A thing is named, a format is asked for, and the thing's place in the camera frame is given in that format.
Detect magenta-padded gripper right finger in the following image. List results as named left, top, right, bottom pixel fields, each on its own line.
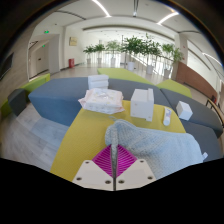
left=115, top=145, right=157, bottom=192

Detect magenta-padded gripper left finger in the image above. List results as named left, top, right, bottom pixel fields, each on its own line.
left=72, top=144, right=115, bottom=192

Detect light blue-grey towel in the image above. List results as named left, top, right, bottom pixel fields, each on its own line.
left=104, top=119, right=209, bottom=181

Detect white tube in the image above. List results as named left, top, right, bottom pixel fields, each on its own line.
left=162, top=107, right=173, bottom=127

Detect white tissue box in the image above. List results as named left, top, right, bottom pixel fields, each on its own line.
left=129, top=88, right=155, bottom=123

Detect pink white wet-wipes pack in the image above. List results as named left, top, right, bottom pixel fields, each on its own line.
left=78, top=88, right=125, bottom=115

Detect small white cube box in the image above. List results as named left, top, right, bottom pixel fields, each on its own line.
left=175, top=100, right=194, bottom=121

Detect grey sofa module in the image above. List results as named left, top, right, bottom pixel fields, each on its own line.
left=28, top=77, right=172, bottom=127
left=181, top=119, right=224, bottom=163
left=159, top=88, right=224, bottom=138

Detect lime green ottoman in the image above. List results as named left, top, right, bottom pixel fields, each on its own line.
left=97, top=67, right=154, bottom=86
left=155, top=78, right=193, bottom=99

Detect dark grey small ottoman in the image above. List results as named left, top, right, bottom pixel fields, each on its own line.
left=7, top=88, right=28, bottom=117

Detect lime green bench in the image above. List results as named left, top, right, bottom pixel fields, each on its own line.
left=0, top=73, right=51, bottom=118

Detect row of potted plants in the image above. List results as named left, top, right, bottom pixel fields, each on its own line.
left=82, top=33, right=185, bottom=80

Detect ceiling light strips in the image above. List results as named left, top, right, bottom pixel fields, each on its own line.
left=91, top=0, right=181, bottom=26

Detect wooden table with black frame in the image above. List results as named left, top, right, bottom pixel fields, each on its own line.
left=204, top=95, right=224, bottom=128

